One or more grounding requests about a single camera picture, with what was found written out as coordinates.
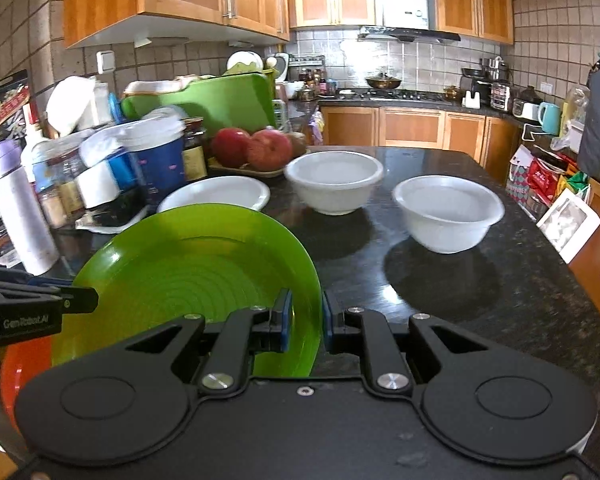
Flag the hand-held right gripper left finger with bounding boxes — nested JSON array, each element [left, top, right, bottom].
[[125, 289, 293, 393]]

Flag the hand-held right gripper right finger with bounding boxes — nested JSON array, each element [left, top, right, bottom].
[[322, 290, 486, 393]]

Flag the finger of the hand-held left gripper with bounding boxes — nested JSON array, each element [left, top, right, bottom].
[[0, 260, 76, 293]]

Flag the orange plate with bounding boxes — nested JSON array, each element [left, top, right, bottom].
[[0, 335, 56, 436]]

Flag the green plate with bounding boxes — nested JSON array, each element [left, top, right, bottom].
[[50, 203, 323, 378]]

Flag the white plates in dish rack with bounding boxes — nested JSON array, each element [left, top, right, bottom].
[[226, 51, 264, 73]]

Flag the white bottle with purple lid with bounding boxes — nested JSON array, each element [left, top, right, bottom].
[[0, 140, 61, 277]]

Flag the glass jar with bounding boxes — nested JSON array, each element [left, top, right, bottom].
[[32, 139, 88, 231]]

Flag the black white container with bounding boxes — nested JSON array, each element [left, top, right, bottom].
[[75, 195, 148, 235]]

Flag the blue white packet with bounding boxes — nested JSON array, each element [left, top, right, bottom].
[[77, 137, 136, 208]]

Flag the white plastic bowl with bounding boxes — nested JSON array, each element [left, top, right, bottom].
[[392, 175, 505, 255], [284, 151, 384, 216]]

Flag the white ribbed bowl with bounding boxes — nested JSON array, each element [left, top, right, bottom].
[[156, 176, 271, 213]]

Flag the black red snack packet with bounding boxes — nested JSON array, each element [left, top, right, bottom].
[[0, 70, 31, 146]]

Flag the blue cup with white lid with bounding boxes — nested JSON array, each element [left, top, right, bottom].
[[120, 119, 186, 208]]

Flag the white upturned container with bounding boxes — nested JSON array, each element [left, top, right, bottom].
[[46, 76, 111, 136]]

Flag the dark jar with label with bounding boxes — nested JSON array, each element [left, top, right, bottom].
[[181, 117, 209, 183]]

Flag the wooden base cabinets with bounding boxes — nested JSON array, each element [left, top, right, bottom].
[[320, 105, 521, 181]]

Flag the green cutting board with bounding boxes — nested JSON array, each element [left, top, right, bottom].
[[121, 72, 277, 136]]

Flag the row of spice bottles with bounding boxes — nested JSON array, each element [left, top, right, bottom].
[[297, 67, 338, 96]]

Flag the beige cloth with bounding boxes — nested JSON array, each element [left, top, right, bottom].
[[125, 76, 213, 96]]

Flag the gas stove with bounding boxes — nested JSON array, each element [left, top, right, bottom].
[[367, 89, 446, 102]]

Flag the wok with lid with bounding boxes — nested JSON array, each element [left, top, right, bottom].
[[365, 72, 402, 90]]

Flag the red gift bag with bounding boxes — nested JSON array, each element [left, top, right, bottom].
[[505, 145, 566, 206]]

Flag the white box with window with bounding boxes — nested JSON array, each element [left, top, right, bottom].
[[536, 188, 600, 264]]

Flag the black coffee maker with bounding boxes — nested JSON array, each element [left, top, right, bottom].
[[461, 66, 491, 106]]

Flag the steel blender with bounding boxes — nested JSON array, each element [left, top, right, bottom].
[[490, 57, 512, 111]]

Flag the dark slow cooker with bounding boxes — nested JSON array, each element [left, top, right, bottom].
[[512, 85, 543, 121]]

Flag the mint green kettle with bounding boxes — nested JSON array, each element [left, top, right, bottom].
[[537, 101, 562, 136]]

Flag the range hood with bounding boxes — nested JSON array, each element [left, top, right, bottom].
[[357, 26, 462, 43]]

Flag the clear plastic bag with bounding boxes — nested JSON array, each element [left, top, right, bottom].
[[550, 85, 591, 153]]

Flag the white water heater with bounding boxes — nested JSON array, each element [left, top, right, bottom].
[[382, 0, 431, 30]]

